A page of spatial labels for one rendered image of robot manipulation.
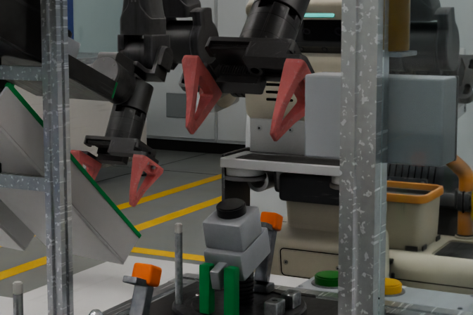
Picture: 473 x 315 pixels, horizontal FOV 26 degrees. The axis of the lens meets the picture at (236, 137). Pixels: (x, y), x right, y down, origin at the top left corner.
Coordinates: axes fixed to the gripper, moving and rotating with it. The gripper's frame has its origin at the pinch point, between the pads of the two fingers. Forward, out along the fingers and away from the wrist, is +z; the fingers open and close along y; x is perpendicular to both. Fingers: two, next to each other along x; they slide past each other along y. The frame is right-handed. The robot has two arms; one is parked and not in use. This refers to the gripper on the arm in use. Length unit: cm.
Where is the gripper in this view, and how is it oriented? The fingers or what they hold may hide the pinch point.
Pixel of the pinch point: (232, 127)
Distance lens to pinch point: 104.1
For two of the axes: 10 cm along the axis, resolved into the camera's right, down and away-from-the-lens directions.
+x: 3.6, 5.6, 7.5
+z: -3.2, 8.3, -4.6
